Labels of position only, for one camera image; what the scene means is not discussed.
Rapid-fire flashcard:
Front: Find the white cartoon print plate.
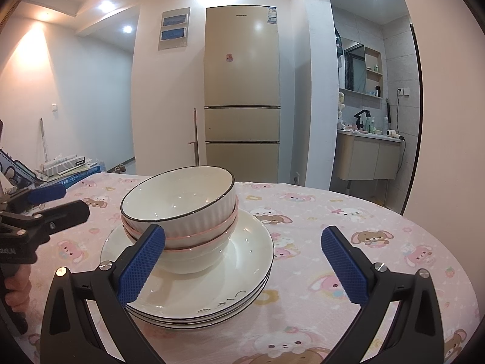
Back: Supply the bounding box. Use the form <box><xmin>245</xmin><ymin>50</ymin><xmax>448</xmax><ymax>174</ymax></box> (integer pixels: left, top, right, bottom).
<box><xmin>125</xmin><ymin>269</ymin><xmax>272</xmax><ymax>324</ymax></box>
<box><xmin>131</xmin><ymin>278</ymin><xmax>268</xmax><ymax>329</ymax></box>

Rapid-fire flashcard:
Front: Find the grey mop handle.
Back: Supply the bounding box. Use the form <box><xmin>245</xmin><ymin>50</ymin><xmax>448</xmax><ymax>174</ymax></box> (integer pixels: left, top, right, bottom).
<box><xmin>40</xmin><ymin>118</ymin><xmax>50</xmax><ymax>167</ymax></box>

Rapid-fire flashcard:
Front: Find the beige vanity cabinet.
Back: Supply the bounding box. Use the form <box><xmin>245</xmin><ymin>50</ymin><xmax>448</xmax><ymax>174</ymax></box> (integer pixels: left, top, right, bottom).
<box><xmin>337</xmin><ymin>129</ymin><xmax>402</xmax><ymax>181</ymax></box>

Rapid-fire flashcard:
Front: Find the beige refrigerator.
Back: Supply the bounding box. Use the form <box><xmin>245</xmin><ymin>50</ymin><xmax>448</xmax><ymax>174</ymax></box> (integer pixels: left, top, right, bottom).
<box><xmin>205</xmin><ymin>5</ymin><xmax>281</xmax><ymax>183</ymax></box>

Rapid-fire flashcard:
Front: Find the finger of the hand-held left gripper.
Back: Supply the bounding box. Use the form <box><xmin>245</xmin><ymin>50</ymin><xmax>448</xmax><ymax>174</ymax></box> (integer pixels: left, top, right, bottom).
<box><xmin>0</xmin><ymin>185</ymin><xmax>67</xmax><ymax>213</ymax></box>
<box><xmin>0</xmin><ymin>199</ymin><xmax>91</xmax><ymax>242</ymax></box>

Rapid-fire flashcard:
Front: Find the round table cartoon tablecloth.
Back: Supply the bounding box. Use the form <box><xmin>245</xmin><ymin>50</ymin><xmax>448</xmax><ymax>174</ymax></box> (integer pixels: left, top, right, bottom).
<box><xmin>0</xmin><ymin>172</ymin><xmax>482</xmax><ymax>364</ymax></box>

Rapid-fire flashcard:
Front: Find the wide pink strawberry bowl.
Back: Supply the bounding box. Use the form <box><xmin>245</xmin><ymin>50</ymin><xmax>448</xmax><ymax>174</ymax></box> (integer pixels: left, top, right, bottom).
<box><xmin>123</xmin><ymin>212</ymin><xmax>240</xmax><ymax>274</ymax></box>

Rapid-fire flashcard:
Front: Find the white ribbed black-rimmed bowl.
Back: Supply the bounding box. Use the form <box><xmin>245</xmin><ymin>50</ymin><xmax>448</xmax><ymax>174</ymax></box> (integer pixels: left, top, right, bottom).
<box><xmin>120</xmin><ymin>165</ymin><xmax>236</xmax><ymax>238</ymax></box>

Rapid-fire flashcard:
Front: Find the grey wall panel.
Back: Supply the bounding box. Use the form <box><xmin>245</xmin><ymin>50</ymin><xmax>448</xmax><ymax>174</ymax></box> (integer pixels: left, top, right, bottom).
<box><xmin>158</xmin><ymin>7</ymin><xmax>190</xmax><ymax>51</ymax></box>

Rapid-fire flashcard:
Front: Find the person's left hand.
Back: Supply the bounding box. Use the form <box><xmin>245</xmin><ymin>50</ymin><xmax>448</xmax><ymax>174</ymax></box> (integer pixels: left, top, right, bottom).
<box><xmin>3</xmin><ymin>265</ymin><xmax>33</xmax><ymax>313</ymax></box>

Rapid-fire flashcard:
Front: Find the light green booklet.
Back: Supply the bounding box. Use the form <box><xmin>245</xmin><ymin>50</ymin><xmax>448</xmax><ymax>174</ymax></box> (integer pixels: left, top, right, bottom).
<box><xmin>47</xmin><ymin>161</ymin><xmax>100</xmax><ymax>177</ymax></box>

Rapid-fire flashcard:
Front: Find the blue book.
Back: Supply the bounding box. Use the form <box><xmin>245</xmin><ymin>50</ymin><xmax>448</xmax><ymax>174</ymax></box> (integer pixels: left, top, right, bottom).
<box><xmin>45</xmin><ymin>164</ymin><xmax>107</xmax><ymax>187</ymax></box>

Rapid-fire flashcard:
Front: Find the white plate with black lettering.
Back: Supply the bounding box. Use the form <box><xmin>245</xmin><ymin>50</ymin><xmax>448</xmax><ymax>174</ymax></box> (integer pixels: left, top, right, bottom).
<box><xmin>100</xmin><ymin>208</ymin><xmax>274</xmax><ymax>317</ymax></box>

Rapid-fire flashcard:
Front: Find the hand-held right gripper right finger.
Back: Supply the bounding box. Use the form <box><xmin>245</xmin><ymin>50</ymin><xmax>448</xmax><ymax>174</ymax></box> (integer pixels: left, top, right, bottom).
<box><xmin>321</xmin><ymin>225</ymin><xmax>445</xmax><ymax>364</ymax></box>

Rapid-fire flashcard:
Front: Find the blue patterned pouch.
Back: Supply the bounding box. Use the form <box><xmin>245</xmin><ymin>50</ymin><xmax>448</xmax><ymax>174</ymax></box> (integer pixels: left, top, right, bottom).
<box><xmin>0</xmin><ymin>148</ymin><xmax>38</xmax><ymax>194</ymax></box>

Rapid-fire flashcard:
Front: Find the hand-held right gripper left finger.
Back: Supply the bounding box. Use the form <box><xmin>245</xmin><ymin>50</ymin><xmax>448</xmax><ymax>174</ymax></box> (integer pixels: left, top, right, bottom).
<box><xmin>40</xmin><ymin>224</ymin><xmax>166</xmax><ymax>364</ymax></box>

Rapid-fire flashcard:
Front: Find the mirror cabinet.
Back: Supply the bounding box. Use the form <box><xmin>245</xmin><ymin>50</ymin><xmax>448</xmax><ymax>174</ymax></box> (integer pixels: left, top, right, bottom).
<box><xmin>335</xmin><ymin>26</ymin><xmax>384</xmax><ymax>100</ymax></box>

